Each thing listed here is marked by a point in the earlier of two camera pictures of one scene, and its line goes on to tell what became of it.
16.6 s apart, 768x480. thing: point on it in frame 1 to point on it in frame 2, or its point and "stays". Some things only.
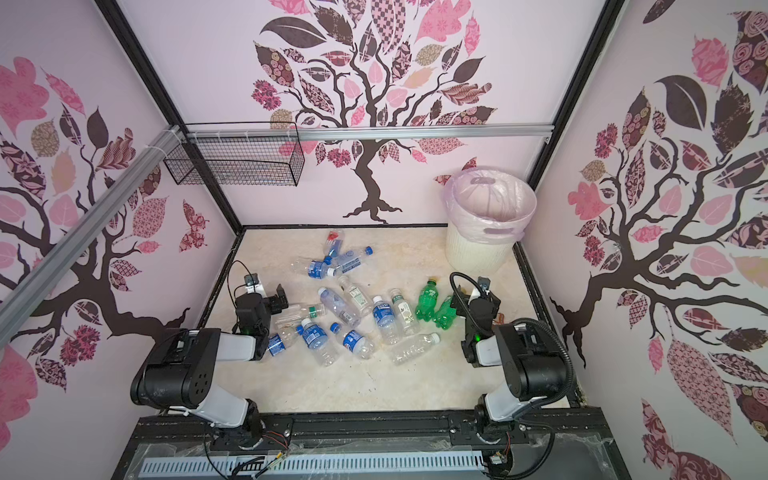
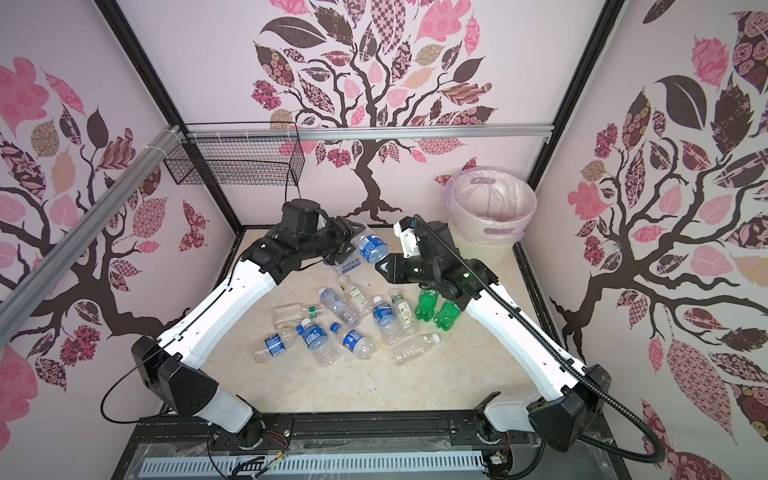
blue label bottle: x=315 y=270 to x=372 y=248
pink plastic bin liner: x=489 y=205 stays
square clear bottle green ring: x=295 y=313 stays
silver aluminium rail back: x=371 y=132 stays
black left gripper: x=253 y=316 to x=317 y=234
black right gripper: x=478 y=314 to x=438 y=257
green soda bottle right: x=446 y=315 stays
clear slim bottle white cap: x=340 y=308 stays
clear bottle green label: x=404 y=313 stays
